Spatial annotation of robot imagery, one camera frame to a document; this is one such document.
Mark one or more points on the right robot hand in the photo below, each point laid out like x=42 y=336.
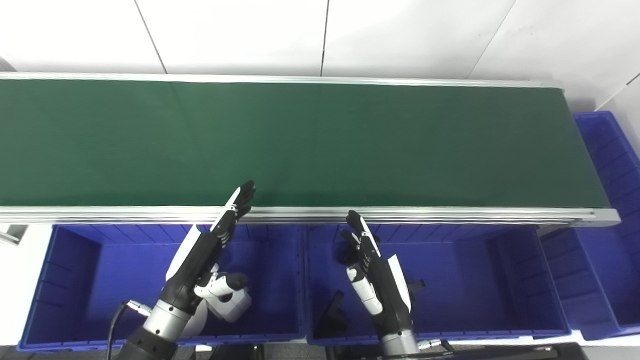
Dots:
x=382 y=290

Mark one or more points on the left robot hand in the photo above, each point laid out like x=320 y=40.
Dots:
x=200 y=260

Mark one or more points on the white cylindrical plastic part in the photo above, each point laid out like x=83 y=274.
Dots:
x=232 y=302

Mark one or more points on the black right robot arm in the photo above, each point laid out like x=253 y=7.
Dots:
x=400 y=346

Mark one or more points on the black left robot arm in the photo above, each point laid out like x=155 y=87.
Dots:
x=160 y=325

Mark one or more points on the black angular part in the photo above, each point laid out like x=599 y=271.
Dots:
x=332 y=320

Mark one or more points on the blue plastic bin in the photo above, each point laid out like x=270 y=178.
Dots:
x=100 y=280
x=605 y=250
x=465 y=285

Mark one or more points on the green conveyor belt aluminium frame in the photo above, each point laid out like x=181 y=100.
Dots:
x=320 y=145

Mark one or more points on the aluminium conveyor support bracket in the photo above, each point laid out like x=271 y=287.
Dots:
x=12 y=234

